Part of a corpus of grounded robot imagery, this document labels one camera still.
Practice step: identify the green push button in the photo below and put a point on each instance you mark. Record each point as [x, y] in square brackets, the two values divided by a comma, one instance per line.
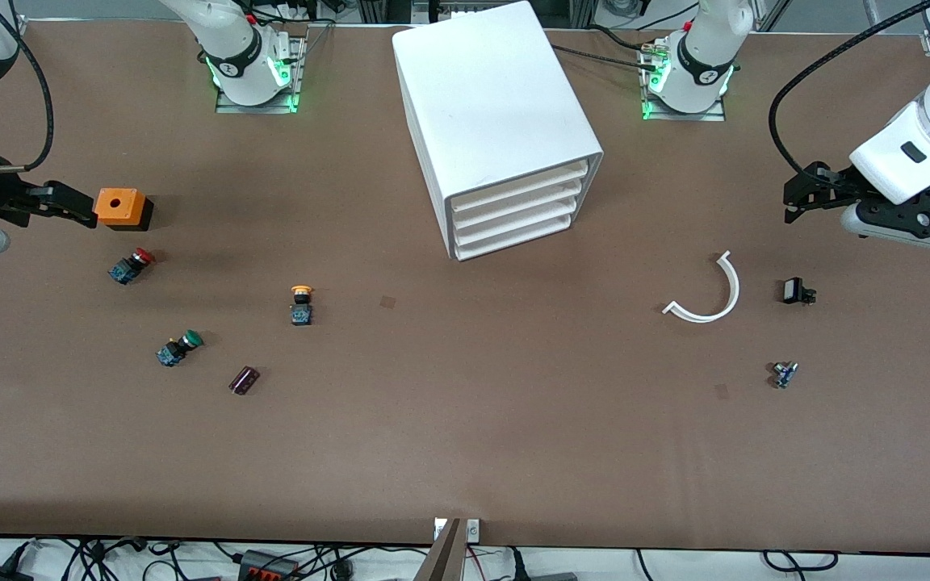
[178, 349]

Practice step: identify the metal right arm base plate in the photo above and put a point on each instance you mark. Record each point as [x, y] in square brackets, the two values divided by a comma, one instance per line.
[297, 77]

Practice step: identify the small black component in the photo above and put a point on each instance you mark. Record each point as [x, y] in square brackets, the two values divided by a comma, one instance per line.
[793, 290]

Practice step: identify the black power strip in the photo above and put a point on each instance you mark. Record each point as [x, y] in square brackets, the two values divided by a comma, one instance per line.
[267, 565]

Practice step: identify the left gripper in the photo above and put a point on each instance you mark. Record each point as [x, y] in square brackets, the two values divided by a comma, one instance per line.
[830, 188]

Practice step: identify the yellow push button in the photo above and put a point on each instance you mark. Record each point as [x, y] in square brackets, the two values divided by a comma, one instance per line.
[301, 311]

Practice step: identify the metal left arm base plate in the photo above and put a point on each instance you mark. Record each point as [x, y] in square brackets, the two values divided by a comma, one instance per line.
[683, 117]

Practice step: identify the white edge bracket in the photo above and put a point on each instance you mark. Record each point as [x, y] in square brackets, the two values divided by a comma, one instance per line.
[472, 530]

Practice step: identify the orange button box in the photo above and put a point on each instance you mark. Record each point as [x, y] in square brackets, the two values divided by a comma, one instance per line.
[118, 206]

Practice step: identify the purple cylindrical capacitor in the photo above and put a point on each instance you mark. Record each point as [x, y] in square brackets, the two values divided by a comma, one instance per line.
[244, 380]

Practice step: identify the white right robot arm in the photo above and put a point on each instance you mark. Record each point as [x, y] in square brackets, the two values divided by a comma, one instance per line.
[231, 48]

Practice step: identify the white plastic drawer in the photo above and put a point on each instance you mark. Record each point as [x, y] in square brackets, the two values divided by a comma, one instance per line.
[513, 190]
[513, 221]
[513, 205]
[513, 236]

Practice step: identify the wooden post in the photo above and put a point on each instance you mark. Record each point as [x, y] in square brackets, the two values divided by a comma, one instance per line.
[442, 561]

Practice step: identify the small blue component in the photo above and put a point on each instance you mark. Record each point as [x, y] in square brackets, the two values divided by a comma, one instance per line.
[784, 375]

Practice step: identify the white curved plastic piece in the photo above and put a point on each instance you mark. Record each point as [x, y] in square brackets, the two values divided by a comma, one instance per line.
[733, 290]

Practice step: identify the red push button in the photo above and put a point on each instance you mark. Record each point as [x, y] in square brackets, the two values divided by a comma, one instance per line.
[130, 266]

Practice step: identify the white drawer cabinet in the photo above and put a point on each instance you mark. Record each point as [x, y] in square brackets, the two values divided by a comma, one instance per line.
[481, 89]

